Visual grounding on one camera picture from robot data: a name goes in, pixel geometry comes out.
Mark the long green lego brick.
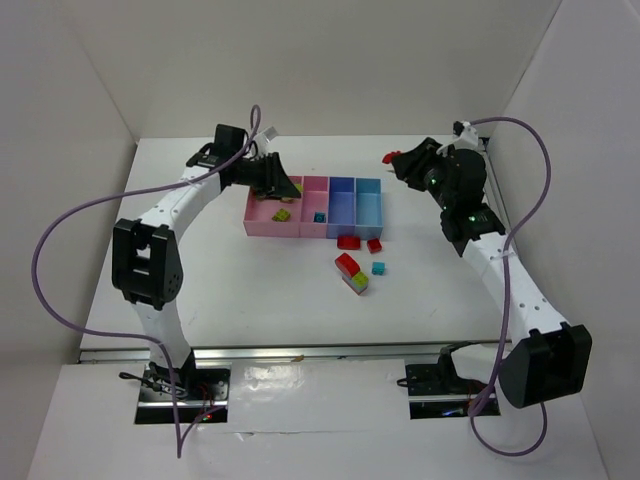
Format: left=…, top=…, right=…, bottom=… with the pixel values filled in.
left=272, top=208, right=291, bottom=222

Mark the wide red lego brick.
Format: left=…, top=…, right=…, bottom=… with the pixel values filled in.
left=336, top=235, right=361, bottom=250

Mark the small red lego brick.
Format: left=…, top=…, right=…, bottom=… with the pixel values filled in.
left=367, top=238, right=383, bottom=254

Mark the small cyan lego brick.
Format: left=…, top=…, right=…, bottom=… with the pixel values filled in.
left=371, top=261, right=386, bottom=276

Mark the multicolour lego stack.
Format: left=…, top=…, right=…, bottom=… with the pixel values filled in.
left=334, top=253, right=369, bottom=295

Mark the green red cyan lego stack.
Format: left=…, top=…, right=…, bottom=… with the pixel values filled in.
left=382, top=151, right=401, bottom=164

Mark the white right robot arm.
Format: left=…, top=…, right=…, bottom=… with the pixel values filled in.
left=385, top=138, right=592, bottom=408

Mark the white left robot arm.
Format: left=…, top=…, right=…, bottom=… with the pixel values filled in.
left=111, top=125, right=301, bottom=391

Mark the narrow pink container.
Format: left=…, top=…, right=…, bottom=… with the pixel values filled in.
left=300, top=176, right=329, bottom=238

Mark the large pink container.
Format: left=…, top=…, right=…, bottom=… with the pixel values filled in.
left=243, top=189, right=303, bottom=238

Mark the light blue container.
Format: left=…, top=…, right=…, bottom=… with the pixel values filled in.
left=355, top=178, right=384, bottom=240

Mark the dark blue container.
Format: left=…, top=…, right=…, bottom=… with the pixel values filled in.
left=327, top=177, right=356, bottom=239

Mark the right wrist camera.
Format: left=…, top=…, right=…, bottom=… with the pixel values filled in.
left=451, top=121, right=480, bottom=150

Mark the aluminium side rail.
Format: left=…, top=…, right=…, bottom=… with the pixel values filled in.
left=469, top=135, right=532, bottom=296

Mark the aluminium front rail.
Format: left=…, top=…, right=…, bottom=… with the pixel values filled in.
left=77, top=340, right=516, bottom=365

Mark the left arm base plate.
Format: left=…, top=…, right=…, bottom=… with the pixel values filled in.
left=132, top=365, right=231, bottom=425

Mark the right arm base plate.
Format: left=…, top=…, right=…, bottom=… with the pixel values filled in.
left=396, top=364, right=485, bottom=420

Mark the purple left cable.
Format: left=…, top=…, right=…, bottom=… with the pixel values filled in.
left=31, top=104, right=264, bottom=459

